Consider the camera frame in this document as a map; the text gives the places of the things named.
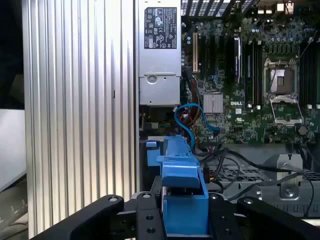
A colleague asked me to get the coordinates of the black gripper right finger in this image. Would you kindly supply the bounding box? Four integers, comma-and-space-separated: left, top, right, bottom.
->
208, 191, 320, 240

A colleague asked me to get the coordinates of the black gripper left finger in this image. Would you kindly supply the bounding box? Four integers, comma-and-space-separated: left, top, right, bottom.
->
31, 176, 166, 240

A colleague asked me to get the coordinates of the blue disk carrier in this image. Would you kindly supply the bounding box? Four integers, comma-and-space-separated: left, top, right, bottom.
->
144, 135, 210, 238

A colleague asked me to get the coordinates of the black power wire yellow strand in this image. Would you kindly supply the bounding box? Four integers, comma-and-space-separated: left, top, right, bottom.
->
202, 164, 216, 183

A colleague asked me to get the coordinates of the metal disk bay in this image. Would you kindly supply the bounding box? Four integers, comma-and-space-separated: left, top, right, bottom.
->
209, 144, 320, 219

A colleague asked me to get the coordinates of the white expansion slot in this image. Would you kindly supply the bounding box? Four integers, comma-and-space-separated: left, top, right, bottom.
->
191, 32, 200, 74

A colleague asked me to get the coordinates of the open black PC case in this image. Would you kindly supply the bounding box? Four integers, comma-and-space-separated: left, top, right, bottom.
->
136, 0, 320, 219

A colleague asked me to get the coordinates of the green motherboard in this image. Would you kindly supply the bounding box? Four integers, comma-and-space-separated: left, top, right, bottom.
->
181, 13, 320, 145

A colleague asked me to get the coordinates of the silver finned chipset heatsink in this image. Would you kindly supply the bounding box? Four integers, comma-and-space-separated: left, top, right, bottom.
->
202, 93, 224, 115

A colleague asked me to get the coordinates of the metal socket cover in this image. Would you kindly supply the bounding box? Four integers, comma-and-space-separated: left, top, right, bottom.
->
269, 95, 305, 126

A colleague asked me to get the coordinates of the silver power supply box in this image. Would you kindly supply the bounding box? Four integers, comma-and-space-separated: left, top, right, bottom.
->
138, 0, 182, 108

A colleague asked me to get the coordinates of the white flat board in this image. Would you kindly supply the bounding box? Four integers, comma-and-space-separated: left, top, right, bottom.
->
0, 108, 28, 193

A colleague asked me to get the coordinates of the CPU socket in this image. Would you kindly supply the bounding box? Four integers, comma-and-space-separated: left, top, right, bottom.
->
262, 58, 301, 99

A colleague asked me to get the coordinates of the thin metal locking lever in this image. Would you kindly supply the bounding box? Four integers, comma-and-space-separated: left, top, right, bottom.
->
270, 59, 282, 84

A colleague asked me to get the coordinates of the black round cable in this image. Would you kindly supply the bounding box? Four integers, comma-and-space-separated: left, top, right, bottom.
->
194, 147, 320, 218

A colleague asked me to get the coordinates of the silver metal bracket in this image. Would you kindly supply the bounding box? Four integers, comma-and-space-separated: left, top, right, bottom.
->
279, 172, 302, 199

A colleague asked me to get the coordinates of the blue data wire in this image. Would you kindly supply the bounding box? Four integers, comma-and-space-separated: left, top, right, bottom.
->
173, 104, 221, 151

